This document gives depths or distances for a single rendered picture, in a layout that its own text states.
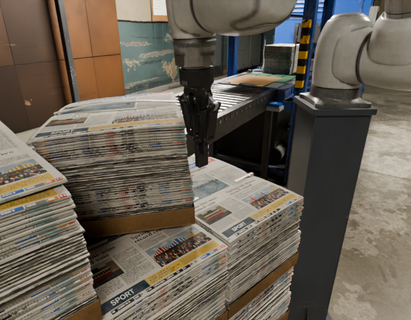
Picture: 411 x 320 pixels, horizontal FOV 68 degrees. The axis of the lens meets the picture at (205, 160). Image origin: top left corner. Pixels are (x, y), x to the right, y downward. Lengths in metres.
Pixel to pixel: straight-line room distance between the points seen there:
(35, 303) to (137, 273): 0.20
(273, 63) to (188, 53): 2.62
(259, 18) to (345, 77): 0.60
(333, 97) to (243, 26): 0.61
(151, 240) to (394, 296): 1.47
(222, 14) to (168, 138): 0.23
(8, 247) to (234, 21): 0.42
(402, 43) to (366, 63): 0.11
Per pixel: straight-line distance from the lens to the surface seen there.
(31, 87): 4.53
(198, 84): 0.66
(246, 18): 0.50
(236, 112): 1.79
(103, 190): 0.63
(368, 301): 1.84
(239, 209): 0.76
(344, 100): 1.08
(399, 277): 2.05
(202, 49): 0.64
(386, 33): 0.94
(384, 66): 0.98
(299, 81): 2.37
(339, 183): 1.18
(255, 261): 0.79
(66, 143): 0.61
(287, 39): 4.84
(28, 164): 0.48
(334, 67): 1.05
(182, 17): 0.62
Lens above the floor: 1.24
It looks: 24 degrees down
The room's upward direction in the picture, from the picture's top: straight up
